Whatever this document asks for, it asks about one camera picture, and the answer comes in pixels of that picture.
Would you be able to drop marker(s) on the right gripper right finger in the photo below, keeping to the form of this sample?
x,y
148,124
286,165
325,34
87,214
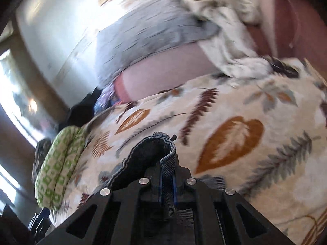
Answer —
x,y
222,216

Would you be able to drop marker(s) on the blue denim pants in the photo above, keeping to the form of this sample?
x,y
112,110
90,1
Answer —
x,y
157,149

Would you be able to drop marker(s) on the grey quilted pillow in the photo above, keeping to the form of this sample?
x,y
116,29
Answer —
x,y
153,27

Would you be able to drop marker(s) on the white floral crumpled garment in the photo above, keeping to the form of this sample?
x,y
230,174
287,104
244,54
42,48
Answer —
x,y
233,50

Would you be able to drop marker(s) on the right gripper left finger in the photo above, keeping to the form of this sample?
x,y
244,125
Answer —
x,y
113,216

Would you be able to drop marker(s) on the red pink headboard cushion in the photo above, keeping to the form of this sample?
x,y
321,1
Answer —
x,y
291,28

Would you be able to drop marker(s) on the black clothing pile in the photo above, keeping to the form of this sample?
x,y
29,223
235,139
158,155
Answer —
x,y
82,112

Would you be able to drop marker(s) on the purple plastic bag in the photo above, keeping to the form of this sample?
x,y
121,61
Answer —
x,y
107,99

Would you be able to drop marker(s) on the leaf pattern fleece blanket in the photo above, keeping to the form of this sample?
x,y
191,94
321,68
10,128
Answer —
x,y
266,137

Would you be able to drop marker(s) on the green white patterned quilt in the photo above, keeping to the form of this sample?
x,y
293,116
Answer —
x,y
58,167

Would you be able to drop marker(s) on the wooden door frame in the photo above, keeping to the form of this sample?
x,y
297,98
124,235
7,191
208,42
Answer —
x,y
35,81

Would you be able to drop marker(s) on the pink bolster cushion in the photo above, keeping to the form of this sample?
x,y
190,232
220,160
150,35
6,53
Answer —
x,y
163,71

